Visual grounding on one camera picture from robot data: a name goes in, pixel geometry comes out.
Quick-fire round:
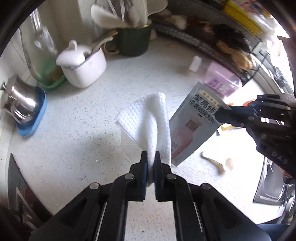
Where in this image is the white paper towel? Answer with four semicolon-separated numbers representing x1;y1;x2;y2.
116;92;171;185

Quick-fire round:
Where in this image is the glass bottle green base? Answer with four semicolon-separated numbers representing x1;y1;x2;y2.
20;9;65;89

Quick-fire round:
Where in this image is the grey shampoo sachet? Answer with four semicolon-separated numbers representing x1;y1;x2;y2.
169;82;230;166

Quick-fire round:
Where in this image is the dark green utensil cup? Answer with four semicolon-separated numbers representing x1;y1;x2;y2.
114;25;152;57

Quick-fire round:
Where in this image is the white sugar pot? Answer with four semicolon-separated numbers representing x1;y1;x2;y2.
56;40;107;88

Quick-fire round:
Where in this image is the black wire rack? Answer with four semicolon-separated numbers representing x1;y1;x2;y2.
150;1;264;84

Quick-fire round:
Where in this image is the clear purple-label plastic bottle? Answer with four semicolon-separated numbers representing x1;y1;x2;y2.
188;55;243;98

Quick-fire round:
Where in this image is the ginger root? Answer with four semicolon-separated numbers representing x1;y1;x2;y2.
216;40;254;71

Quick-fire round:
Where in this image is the stainless steel sink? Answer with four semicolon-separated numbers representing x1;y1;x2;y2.
253;157;296;207

